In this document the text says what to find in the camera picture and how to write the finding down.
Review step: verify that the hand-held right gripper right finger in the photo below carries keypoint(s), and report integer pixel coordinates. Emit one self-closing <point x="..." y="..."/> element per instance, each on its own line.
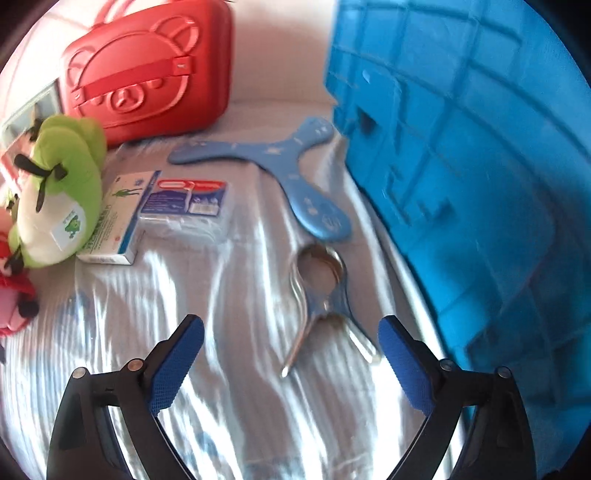
<point x="406" y="364"/>

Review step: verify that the blue three-blade boomerang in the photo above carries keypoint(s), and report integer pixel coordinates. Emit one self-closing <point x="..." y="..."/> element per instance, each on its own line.
<point x="277" y="154"/>

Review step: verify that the white and green medicine box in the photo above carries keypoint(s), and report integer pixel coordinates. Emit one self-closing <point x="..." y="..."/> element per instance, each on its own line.
<point x="115" y="217"/>

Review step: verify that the clear floss pick box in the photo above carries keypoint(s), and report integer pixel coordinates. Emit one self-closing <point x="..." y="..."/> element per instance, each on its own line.
<point x="184" y="203"/>

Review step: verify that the blue plastic crate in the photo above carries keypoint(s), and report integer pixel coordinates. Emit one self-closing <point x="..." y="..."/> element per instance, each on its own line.
<point x="461" y="138"/>

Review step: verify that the green pig plush toy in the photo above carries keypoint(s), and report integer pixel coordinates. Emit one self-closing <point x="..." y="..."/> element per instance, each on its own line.
<point x="60" y="184"/>

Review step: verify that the grey flat box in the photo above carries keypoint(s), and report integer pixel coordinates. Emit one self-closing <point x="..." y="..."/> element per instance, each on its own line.
<point x="37" y="106"/>

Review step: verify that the metal spring clip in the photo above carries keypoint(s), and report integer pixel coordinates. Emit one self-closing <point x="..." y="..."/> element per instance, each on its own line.
<point x="323" y="309"/>

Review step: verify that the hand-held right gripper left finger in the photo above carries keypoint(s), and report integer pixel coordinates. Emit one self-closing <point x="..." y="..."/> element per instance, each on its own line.
<point x="178" y="364"/>

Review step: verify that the red bear-embossed suitcase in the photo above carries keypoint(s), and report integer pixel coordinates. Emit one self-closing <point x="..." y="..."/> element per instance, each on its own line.
<point x="138" y="69"/>

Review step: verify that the red plush toy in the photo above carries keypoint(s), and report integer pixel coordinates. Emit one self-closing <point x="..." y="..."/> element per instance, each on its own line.
<point x="11" y="295"/>

